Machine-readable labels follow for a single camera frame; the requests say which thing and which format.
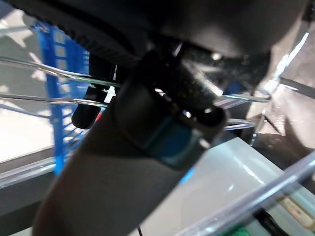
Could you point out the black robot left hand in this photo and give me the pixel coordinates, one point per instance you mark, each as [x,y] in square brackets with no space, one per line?
[123,172]

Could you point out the black shelf board clear rail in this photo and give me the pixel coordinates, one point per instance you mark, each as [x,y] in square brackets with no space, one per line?
[19,177]

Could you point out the blue plastic shopping basket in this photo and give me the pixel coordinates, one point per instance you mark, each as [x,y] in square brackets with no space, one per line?
[53,98]

